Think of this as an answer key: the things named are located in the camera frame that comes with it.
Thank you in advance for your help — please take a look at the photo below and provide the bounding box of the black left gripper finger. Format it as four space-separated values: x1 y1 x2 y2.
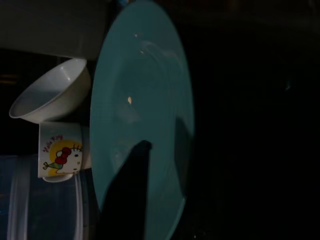
99 140 153 240

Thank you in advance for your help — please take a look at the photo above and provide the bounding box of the pink patterned plate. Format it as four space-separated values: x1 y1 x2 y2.
89 0 196 240

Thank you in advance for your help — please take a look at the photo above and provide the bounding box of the white cartoon cat mug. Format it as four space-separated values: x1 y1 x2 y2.
37 122 93 183

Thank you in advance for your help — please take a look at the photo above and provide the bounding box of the white stacked food container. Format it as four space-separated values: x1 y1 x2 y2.
0 153 101 240

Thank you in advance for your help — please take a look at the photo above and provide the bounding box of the white bowl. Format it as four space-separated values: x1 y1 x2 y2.
8 58 92 125

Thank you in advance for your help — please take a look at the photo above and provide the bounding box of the grey thermos with red logo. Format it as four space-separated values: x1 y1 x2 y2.
0 0 109 61

